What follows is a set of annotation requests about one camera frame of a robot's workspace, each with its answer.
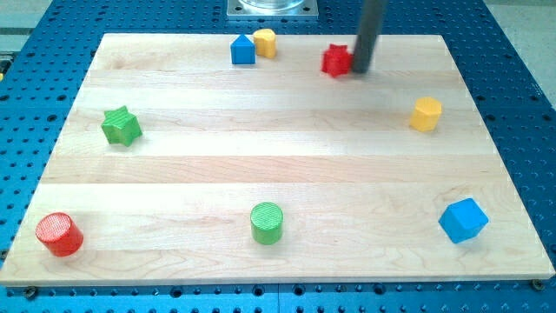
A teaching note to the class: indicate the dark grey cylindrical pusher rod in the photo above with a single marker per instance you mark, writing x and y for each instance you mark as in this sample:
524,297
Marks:
370,25

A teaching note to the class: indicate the yellow hexagon block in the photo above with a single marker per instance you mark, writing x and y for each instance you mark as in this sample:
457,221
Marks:
426,114

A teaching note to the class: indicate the red star block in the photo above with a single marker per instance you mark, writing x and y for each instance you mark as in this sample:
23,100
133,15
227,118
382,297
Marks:
336,60

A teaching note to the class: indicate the yellow heart block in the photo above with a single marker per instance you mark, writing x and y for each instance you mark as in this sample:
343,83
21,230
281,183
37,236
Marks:
265,43

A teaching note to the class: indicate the blue triangle house block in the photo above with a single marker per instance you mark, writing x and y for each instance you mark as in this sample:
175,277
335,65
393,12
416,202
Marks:
242,50

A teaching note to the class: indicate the blue cube block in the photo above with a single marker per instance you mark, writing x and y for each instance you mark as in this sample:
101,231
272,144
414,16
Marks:
463,220

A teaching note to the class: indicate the green cylinder block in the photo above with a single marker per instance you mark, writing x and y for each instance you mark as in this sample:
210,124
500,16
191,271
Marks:
266,221

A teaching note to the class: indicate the light wooden board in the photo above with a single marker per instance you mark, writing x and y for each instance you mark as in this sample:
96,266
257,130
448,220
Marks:
361,191

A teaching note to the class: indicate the green star block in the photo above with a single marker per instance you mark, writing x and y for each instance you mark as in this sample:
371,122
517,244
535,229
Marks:
121,126

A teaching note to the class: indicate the blue perforated metal base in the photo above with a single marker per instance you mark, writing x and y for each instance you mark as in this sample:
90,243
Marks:
45,77

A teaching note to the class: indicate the red cylinder block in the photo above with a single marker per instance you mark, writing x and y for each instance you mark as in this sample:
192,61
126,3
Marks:
59,234

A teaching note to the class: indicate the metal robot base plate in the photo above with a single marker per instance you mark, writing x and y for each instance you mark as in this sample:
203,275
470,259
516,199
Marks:
244,10

